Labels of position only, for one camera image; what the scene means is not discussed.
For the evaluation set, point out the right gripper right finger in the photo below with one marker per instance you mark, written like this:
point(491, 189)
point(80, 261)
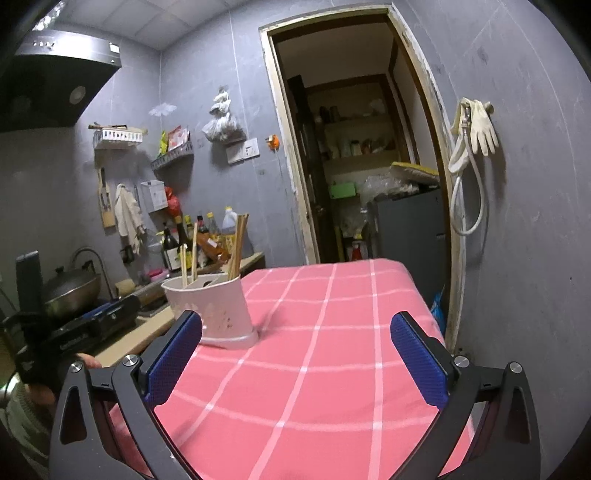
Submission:
point(506, 444)

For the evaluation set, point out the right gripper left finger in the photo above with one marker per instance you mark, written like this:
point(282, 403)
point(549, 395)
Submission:
point(83, 443)

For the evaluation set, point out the white plastic utensil holder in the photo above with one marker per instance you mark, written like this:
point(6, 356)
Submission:
point(221, 305)

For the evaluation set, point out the long bamboo chopstick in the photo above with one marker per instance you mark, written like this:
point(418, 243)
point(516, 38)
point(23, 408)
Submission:
point(193, 263)

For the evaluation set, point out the thin wooden chopstick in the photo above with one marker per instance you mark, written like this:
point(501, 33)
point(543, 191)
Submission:
point(183, 263)

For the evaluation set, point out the person's hand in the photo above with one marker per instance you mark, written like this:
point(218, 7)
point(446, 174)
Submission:
point(47, 393)

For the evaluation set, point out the portable gas stove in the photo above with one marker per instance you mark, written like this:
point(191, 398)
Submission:
point(96, 326)

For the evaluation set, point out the metal wok pot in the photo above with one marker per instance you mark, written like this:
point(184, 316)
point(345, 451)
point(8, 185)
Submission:
point(70, 291)

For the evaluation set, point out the pink checked tablecloth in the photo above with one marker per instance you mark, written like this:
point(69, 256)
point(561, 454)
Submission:
point(324, 394)

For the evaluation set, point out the dark wine bottle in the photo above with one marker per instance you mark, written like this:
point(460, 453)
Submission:
point(170, 250)

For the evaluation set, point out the wooden knife holder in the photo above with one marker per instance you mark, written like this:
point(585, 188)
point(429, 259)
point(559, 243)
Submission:
point(104, 200)

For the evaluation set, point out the hanging white cloth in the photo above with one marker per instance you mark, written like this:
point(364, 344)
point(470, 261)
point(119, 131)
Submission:
point(128, 218)

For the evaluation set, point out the yellow label sauce bottle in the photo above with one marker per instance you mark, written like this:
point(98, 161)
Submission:
point(183, 241)

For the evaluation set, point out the dark grey cabinet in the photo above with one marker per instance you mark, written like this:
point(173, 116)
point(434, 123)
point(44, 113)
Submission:
point(412, 231)

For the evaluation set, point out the red plastic bag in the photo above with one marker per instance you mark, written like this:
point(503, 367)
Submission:
point(173, 203)

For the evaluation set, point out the large clear oil jug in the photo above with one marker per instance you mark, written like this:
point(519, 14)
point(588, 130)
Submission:
point(228, 228)

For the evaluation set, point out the green box on shelf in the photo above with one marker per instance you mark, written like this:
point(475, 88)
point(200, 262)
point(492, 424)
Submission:
point(342, 190)

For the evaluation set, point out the white rubber gloves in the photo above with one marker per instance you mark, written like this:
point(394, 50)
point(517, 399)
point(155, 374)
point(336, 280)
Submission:
point(474, 132)

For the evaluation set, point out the black range hood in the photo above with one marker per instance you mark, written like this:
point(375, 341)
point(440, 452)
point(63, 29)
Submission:
point(53, 77)

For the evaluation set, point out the hanging plastic bag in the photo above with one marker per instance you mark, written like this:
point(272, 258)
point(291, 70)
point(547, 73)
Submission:
point(223, 128)

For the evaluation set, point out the white wall box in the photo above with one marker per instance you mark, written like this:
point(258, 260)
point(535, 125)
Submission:
point(154, 195)

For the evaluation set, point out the grey wall shelf basket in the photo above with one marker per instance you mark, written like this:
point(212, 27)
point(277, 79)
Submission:
point(182, 151)

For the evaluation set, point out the white wall rack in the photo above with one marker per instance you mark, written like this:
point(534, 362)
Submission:
point(116, 137)

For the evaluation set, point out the white wall socket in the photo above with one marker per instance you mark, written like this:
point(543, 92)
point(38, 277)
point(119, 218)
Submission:
point(242, 151)

